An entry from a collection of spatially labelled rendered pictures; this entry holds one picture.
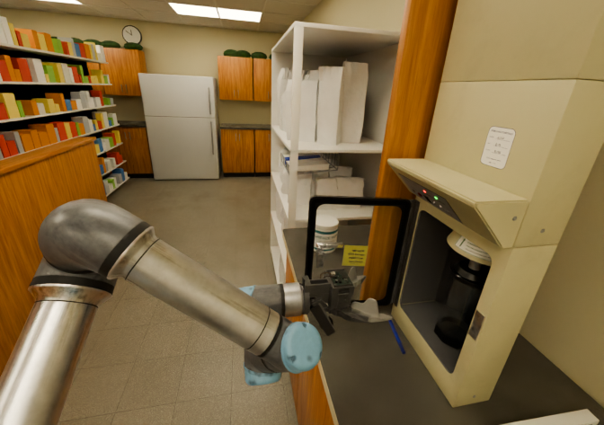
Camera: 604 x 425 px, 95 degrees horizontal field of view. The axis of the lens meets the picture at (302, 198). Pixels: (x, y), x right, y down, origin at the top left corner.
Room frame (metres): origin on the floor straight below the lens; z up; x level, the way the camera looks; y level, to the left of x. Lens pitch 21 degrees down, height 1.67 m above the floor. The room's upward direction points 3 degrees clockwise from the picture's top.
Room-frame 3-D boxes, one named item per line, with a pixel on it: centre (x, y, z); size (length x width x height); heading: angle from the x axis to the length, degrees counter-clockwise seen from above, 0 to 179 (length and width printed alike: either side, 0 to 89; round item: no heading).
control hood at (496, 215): (0.61, -0.32, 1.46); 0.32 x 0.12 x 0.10; 13
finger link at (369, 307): (0.50, -0.17, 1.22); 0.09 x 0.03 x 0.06; 66
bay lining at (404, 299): (0.65, -0.50, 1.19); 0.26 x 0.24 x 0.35; 13
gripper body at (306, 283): (0.54, -0.07, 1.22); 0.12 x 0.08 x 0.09; 102
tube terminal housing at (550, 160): (0.65, -0.50, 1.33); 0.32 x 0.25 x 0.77; 13
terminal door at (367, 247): (0.76, -0.17, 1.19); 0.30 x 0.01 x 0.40; 93
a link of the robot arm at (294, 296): (0.52, 0.01, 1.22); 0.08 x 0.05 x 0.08; 12
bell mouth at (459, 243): (0.63, -0.48, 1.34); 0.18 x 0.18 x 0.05
